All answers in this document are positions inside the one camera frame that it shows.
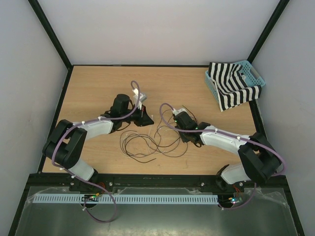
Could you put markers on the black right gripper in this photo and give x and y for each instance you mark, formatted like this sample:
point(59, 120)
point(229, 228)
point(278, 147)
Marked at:
point(186, 139)

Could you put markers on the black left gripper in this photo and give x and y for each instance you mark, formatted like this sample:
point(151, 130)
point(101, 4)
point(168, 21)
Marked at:
point(143, 119)

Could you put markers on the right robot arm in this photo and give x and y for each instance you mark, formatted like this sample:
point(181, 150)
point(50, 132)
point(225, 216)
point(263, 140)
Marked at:
point(259, 161)

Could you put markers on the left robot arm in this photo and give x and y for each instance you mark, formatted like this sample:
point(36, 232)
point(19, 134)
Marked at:
point(65, 144)

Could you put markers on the black white striped cloth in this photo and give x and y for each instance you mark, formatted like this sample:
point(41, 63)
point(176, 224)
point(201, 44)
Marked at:
point(230, 85)

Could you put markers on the light blue perforated basket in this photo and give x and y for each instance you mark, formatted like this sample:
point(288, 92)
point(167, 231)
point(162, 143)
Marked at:
point(252, 78)

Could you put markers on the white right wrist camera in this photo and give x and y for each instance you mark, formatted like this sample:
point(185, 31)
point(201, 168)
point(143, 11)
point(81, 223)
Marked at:
point(176, 112)

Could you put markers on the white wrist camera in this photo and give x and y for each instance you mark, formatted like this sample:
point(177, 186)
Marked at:
point(176, 112)
point(138, 98)

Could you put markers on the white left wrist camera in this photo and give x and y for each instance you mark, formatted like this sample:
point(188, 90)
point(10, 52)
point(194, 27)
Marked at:
point(138, 98)

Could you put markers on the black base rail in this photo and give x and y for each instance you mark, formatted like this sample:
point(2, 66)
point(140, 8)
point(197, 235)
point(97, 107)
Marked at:
point(204, 183)

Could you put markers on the light blue slotted cable duct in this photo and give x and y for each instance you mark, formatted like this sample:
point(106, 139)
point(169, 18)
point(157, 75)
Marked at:
point(127, 199)

